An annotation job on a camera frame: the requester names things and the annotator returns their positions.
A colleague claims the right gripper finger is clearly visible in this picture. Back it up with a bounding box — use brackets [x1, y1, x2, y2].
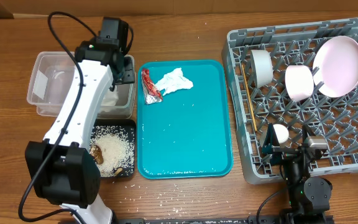
[261, 123, 280, 147]
[302, 124, 314, 139]

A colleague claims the white cup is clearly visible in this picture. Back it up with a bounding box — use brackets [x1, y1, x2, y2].
[259, 124, 289, 147]

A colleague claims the red foil wrapper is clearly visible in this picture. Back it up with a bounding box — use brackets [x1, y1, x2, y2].
[141, 68, 163, 105]

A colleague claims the white napkin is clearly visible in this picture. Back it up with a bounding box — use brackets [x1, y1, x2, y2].
[155, 68, 193, 96]

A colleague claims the small pink bowl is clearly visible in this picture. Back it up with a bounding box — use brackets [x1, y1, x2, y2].
[285, 65, 314, 102]

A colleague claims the wooden chopstick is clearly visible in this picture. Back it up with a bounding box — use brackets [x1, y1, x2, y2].
[241, 62, 257, 132]

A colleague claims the large white plate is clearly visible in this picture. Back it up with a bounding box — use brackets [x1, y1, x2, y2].
[313, 35, 358, 98]

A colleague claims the grey bowl with rice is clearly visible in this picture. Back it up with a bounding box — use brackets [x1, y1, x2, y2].
[250, 50, 273, 88]

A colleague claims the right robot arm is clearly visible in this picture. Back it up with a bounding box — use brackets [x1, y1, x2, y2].
[256, 123, 334, 224]

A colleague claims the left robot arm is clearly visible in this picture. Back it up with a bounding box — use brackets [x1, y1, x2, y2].
[18, 17, 135, 223]

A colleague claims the grey dishwasher rack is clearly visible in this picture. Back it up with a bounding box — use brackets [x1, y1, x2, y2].
[222, 17, 358, 184]

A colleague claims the black plastic tray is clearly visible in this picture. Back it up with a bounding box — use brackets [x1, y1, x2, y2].
[88, 119, 137, 179]

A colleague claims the clear plastic bin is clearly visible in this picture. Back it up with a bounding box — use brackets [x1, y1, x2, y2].
[27, 52, 135, 119]

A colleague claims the teal serving tray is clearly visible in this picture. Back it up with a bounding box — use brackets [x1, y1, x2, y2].
[137, 59, 234, 179]

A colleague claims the small brown food piece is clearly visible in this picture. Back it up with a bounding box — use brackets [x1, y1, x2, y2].
[114, 167, 123, 176]

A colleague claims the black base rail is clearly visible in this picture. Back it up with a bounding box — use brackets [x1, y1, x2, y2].
[114, 215, 335, 224]

